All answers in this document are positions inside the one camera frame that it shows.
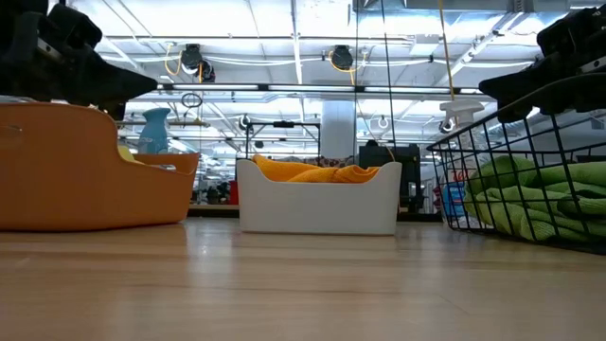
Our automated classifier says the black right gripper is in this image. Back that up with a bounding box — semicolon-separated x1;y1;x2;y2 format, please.
477;4;606;125

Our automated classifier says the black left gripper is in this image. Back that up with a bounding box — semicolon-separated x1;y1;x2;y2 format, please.
0;0;159;120

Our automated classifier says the yellow microfiber towel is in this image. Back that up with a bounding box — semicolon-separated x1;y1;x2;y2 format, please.
116;144;146;166

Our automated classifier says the green microfiber towel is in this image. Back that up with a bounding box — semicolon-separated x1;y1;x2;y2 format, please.
463;187;606;245
466;155;606;200

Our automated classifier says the orange microfiber towel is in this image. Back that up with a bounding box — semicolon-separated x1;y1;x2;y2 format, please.
288;165;382;185
252;153;323;184

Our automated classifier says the blue-capped water bottle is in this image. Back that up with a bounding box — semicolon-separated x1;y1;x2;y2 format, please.
137;107;171;155

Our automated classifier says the clear spray bottle white trigger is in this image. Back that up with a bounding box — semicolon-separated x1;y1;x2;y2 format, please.
436;98;487;231

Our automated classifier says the orange plastic basket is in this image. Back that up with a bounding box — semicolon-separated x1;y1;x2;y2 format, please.
0;101;201;232

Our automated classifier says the black computer tower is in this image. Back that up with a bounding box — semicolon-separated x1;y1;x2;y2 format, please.
358;141;422;214

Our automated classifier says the overhead LED light bar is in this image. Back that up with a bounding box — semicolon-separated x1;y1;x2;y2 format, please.
155;82;479;94

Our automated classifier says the white plastic basket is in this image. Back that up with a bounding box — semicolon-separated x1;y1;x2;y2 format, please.
235;158;403;237

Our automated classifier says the yellow hanging cable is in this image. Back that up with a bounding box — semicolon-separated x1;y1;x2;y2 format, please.
436;0;459;103

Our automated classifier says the black ceiling cord reel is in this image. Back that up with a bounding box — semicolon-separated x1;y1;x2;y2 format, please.
181;43;217;84
330;45;355;72

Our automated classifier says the black wire basket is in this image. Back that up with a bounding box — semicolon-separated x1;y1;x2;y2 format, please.
425;73;606;257

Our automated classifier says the black background frame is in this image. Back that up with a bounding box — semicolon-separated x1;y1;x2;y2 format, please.
243;120;323;160

